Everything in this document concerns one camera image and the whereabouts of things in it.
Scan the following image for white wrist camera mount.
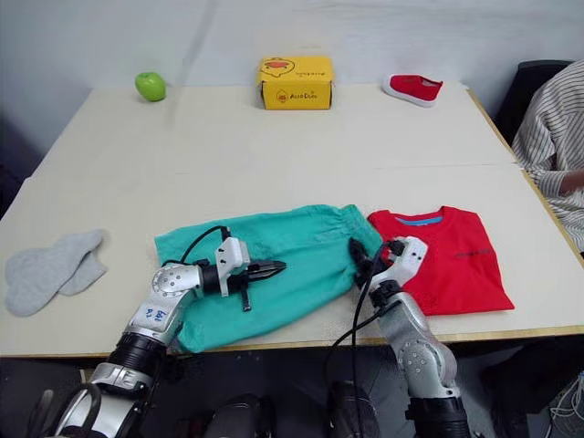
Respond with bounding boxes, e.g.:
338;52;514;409
385;235;430;276
214;236;252;298

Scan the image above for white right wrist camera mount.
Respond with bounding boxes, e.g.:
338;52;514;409
385;235;430;276

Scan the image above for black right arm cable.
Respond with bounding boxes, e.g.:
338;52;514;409
323;240;402;412

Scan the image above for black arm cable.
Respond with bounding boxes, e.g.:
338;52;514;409
323;240;402;412
180;224;232;265

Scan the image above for grey sock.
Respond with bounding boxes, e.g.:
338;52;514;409
5;229;107;318
57;249;109;297

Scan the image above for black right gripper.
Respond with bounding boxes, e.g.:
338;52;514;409
349;236;394;289

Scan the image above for yellow duck print cardboard box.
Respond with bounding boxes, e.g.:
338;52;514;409
254;56;337;111

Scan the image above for white cable bundle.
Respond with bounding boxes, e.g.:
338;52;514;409
546;370;584;428

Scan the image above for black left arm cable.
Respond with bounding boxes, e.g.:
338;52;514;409
180;224;232;265

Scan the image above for person's hand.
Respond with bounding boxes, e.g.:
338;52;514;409
559;169;584;197

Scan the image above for black chair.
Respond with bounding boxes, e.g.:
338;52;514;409
494;59;574;148

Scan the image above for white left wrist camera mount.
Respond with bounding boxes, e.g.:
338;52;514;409
214;236;252;298

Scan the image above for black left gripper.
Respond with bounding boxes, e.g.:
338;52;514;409
226;259;288;313

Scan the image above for dark rounded shape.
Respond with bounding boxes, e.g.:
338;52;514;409
175;393;277;438

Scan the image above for red t-shirt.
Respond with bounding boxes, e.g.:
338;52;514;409
367;205;516;317

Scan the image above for green shorts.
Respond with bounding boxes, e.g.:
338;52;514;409
153;203;384;354

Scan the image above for person in striped shirt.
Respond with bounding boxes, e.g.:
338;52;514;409
510;58;584;253

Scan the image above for red child shoe white sole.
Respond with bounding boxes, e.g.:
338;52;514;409
381;74;445;109

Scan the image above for green apple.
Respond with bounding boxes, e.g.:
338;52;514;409
134;71;167;103

